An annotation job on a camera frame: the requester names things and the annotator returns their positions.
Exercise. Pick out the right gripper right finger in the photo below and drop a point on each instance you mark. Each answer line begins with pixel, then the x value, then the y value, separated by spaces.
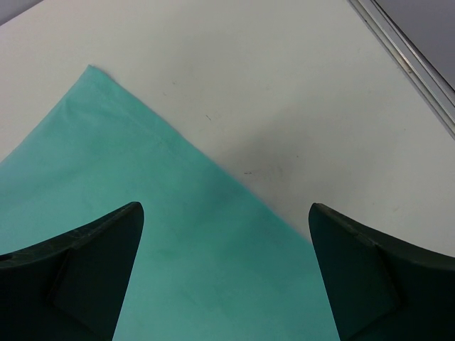
pixel 380 287

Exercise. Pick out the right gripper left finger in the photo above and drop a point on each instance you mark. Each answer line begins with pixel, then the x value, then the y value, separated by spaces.
pixel 72 286

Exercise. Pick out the right side aluminium rail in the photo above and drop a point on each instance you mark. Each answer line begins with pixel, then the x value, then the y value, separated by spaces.
pixel 435 90

